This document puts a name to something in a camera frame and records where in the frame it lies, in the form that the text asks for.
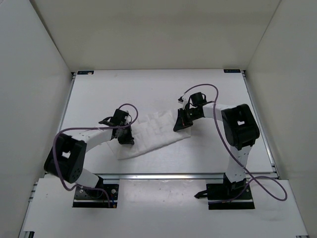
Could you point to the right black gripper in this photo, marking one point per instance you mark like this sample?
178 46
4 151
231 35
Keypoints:
182 122

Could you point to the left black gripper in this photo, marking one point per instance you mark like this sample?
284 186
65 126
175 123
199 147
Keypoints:
128 140

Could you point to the white pleated skirt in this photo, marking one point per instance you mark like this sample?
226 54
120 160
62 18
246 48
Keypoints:
150 132

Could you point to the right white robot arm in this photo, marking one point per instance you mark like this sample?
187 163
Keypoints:
239 125

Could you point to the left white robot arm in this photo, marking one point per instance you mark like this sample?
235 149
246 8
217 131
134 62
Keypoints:
66 158

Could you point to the right blue corner label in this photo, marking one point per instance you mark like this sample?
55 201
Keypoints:
232 71

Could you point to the blue corner label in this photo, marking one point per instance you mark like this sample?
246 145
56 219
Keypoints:
232 71
85 72

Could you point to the left blue corner label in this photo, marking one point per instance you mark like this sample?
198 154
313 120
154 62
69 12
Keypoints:
85 72

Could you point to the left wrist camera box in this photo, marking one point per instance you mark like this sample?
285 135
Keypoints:
128 119

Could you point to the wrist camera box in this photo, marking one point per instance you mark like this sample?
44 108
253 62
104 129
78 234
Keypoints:
184 101
128 119

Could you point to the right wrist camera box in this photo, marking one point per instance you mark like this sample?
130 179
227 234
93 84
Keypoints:
184 101

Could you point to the aluminium front rail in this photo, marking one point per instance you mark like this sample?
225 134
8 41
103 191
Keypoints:
163 176

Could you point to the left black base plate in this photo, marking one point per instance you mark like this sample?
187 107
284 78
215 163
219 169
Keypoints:
84 198

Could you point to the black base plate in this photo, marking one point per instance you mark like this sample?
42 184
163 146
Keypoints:
220 199
84 198

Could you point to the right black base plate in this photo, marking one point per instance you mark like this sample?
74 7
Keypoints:
220 199

